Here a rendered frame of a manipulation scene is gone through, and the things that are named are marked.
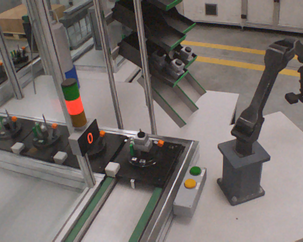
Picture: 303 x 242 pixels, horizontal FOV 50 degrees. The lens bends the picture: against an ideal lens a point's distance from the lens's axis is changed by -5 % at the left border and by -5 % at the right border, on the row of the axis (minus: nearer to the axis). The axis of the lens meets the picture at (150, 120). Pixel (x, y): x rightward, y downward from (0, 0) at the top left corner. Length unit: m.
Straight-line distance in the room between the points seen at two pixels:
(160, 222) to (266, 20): 4.32
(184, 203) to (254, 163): 0.28
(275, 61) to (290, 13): 3.93
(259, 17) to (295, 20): 0.52
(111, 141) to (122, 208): 0.35
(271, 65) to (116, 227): 0.77
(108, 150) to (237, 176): 0.55
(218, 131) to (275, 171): 0.36
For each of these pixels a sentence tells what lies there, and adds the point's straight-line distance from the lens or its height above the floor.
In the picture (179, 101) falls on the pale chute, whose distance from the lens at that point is 1.54.
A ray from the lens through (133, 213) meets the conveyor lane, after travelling 1.25.
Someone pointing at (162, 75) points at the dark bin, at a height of 1.22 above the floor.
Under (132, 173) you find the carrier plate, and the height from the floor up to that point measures 0.97.
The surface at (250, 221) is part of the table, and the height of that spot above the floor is 0.86.
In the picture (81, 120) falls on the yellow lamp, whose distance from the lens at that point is 1.09.
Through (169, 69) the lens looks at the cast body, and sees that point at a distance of 1.41.
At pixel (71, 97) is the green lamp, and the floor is 1.38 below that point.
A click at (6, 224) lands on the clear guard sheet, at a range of 0.99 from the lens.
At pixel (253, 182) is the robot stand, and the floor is 0.95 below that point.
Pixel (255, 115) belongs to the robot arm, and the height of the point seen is 1.21.
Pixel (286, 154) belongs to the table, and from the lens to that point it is 1.57.
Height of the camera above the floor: 1.87
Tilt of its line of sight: 35 degrees down
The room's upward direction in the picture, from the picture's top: 8 degrees counter-clockwise
